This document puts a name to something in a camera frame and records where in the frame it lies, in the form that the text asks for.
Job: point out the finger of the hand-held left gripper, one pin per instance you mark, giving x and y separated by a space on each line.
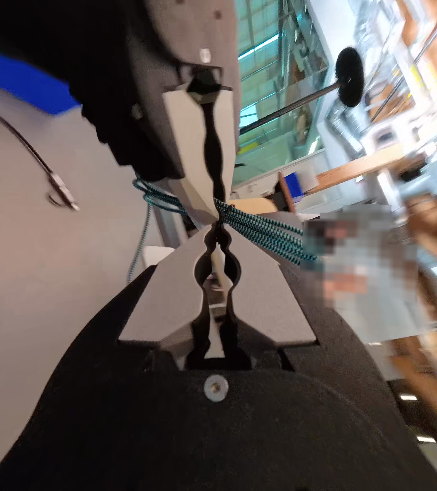
229 126
187 138

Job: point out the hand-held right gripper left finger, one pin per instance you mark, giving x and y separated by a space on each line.
157 307

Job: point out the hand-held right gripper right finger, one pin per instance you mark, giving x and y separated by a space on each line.
276 307

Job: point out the grey usb hub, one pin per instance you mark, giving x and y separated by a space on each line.
63 193

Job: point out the person's left hand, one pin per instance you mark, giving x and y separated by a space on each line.
118 130

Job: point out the small blue storage bin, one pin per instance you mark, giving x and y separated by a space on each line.
293 184

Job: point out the brown standing desk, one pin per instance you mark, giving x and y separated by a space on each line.
285 193

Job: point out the black stanchion pole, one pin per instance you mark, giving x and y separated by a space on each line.
350 80

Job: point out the blue plastic bin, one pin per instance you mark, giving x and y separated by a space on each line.
11 76

